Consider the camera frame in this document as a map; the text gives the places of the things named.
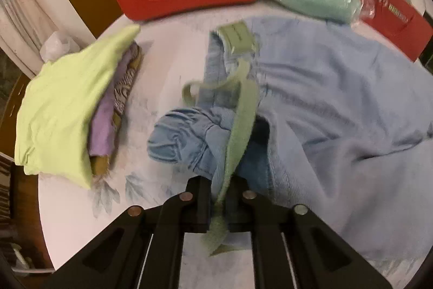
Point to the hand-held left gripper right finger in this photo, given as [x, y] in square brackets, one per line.
[240, 211]

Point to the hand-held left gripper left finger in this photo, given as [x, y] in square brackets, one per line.
[198, 207]

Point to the blue denim pants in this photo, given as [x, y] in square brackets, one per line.
[338, 106]

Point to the stack of folded clothes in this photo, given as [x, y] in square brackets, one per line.
[61, 106]

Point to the folded purple garment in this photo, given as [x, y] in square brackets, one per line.
[101, 130]

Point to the folded olive patterned garment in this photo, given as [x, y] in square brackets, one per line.
[123, 89]

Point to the white plastic bag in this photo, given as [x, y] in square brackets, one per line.
[57, 45]

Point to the red paper bag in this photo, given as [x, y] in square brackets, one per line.
[399, 25]

